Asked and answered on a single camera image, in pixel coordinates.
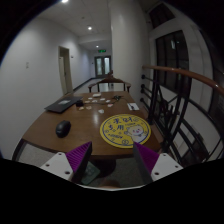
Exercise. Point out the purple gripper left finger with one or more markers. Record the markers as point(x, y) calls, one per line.
point(78, 159)

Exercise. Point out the wooden stair handrail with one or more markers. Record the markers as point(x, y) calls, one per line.
point(189, 74)

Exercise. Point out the white paper card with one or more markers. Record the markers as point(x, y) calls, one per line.
point(97, 95)

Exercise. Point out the white notepad with pen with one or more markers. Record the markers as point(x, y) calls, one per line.
point(133, 106)

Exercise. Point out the double glass door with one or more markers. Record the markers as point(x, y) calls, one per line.
point(102, 65)

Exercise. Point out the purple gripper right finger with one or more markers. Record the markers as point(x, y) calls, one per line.
point(146, 160)

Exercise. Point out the dark grey laptop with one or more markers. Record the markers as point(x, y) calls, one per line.
point(63, 104)

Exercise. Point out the round yellow mouse pad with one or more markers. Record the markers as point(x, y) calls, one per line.
point(124, 129)

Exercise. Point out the white side door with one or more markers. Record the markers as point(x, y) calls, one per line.
point(65, 70)

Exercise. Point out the small black box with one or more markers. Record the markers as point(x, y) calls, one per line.
point(79, 103)

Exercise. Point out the black computer mouse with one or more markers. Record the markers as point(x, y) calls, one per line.
point(63, 128)

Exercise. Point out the wooden chair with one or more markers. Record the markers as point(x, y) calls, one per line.
point(110, 79)

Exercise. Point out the green exit sign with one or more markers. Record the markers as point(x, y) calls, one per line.
point(102, 51)

